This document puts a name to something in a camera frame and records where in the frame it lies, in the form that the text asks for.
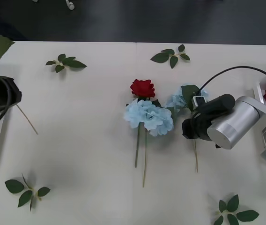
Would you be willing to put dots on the silver and black right arm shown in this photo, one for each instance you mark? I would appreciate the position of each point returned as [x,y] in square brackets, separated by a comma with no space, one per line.
[231,126]

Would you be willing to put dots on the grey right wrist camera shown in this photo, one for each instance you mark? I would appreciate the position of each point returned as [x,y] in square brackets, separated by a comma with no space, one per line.
[197,102]

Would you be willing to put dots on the loose green leaf twig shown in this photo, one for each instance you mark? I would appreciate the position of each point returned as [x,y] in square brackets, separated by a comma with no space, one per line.
[160,57]
[247,214]
[14,186]
[73,63]

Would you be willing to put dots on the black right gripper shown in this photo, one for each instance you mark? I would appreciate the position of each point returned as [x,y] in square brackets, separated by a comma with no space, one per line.
[195,129]

